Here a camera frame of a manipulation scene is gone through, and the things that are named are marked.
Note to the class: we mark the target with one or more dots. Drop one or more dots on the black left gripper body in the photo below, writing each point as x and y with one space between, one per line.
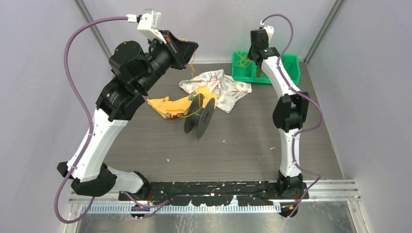
177 60

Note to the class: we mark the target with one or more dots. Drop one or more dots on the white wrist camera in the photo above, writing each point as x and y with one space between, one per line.
268 29
147 24

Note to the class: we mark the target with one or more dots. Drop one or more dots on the slotted aluminium rail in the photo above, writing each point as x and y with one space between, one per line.
129 208

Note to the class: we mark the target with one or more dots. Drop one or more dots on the yellow snack bag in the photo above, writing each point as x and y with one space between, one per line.
171 109

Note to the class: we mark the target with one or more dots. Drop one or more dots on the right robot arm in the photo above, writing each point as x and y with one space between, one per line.
289 114

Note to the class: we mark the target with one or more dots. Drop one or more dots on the white patterned cloth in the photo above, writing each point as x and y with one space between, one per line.
228 90

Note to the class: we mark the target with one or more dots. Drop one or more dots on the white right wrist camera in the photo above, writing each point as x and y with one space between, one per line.
268 29

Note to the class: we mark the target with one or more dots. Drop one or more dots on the green three-compartment bin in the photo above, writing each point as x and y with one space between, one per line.
245 70

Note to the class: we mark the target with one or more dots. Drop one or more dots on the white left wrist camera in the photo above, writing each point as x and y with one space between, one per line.
147 24

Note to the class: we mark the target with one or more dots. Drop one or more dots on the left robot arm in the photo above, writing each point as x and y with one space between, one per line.
135 72

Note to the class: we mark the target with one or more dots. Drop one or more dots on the black cable spool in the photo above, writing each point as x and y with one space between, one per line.
199 115

